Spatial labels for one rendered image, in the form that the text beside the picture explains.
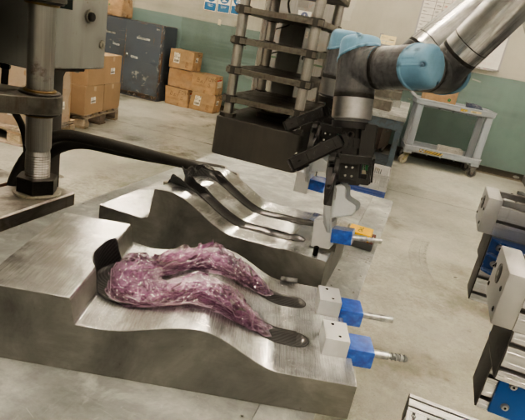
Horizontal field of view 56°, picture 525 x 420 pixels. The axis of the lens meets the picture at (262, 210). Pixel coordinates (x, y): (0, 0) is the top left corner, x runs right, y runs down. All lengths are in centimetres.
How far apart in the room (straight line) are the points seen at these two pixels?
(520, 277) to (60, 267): 67
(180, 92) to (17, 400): 731
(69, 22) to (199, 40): 668
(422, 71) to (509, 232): 59
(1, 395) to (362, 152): 68
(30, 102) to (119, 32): 698
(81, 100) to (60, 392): 495
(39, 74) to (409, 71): 82
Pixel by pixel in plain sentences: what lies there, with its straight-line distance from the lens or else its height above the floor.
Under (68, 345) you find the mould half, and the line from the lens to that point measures 71.
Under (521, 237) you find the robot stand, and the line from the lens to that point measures 134.
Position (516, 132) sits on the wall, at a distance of 761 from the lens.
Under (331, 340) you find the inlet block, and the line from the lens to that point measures 72.
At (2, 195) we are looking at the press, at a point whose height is 79.
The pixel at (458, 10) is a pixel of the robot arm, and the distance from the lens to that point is 114.
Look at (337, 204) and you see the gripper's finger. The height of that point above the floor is 99.
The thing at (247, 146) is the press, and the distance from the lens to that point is 513.
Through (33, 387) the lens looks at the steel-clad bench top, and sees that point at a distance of 71.
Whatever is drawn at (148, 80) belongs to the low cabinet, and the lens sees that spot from 798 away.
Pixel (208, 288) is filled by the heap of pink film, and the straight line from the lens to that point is 70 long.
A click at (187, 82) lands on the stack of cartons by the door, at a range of 781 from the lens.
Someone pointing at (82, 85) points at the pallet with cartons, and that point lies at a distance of 552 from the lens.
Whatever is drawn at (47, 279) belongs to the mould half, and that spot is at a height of 91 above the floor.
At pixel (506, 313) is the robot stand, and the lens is 86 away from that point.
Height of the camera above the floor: 126
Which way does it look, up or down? 19 degrees down
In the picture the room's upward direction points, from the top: 11 degrees clockwise
